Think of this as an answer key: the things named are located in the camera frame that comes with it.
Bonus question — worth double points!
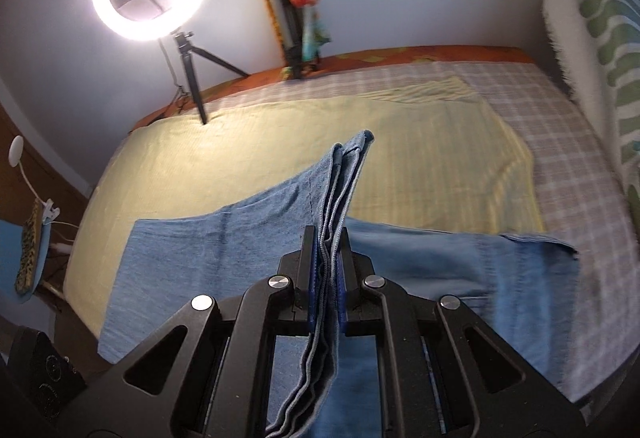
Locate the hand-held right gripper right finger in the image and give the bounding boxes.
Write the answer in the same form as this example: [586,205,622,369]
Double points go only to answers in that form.
[336,227,581,435]

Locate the orange patterned bed cover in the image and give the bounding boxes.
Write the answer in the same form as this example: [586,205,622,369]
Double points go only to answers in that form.
[132,46,531,134]

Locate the light blue denim pants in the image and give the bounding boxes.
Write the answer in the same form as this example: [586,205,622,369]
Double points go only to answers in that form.
[97,129,581,438]

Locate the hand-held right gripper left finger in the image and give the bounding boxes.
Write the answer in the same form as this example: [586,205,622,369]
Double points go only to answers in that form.
[82,224,321,435]

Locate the black ring light cable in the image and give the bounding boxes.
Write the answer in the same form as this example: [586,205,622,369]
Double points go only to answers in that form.
[159,38,188,115]

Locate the yellow striped cloth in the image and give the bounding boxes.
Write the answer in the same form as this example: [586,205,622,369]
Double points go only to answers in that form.
[62,77,546,339]

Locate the leopard print cushion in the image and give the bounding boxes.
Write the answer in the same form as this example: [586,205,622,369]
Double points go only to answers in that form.
[14,201,45,294]

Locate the checked bedsheet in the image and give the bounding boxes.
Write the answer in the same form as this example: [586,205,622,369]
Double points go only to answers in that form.
[200,61,636,404]

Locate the black small tripod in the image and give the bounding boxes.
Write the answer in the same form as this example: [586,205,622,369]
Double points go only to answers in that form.
[170,31,251,125]

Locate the white clip-on lamp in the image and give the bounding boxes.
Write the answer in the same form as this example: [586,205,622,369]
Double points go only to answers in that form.
[9,135,61,224]

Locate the green white striped cushion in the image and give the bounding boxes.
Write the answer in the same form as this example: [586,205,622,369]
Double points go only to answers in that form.
[542,0,640,214]

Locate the wooden door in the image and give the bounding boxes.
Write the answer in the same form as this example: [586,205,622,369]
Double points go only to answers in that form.
[0,103,93,219]

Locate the light blue chair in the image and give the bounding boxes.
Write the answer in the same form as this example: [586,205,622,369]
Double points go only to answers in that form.
[0,218,56,304]

